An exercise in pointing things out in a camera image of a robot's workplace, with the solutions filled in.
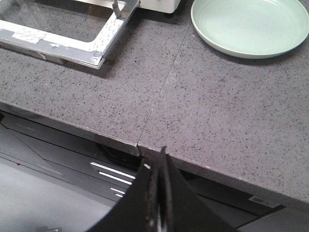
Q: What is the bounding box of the pale green plate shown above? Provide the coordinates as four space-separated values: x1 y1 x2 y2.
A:
191 0 309 59

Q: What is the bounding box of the white Toshiba toaster oven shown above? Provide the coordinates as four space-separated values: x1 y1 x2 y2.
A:
139 0 181 14

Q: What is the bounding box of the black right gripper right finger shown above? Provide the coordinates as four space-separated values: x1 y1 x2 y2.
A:
157 146 237 232

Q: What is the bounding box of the dark cabinet under counter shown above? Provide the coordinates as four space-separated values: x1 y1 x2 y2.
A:
0 112 283 228

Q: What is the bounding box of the white oven door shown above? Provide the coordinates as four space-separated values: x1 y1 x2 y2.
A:
0 0 139 69

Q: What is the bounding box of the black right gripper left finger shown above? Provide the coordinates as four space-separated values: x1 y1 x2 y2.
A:
89 158 159 232

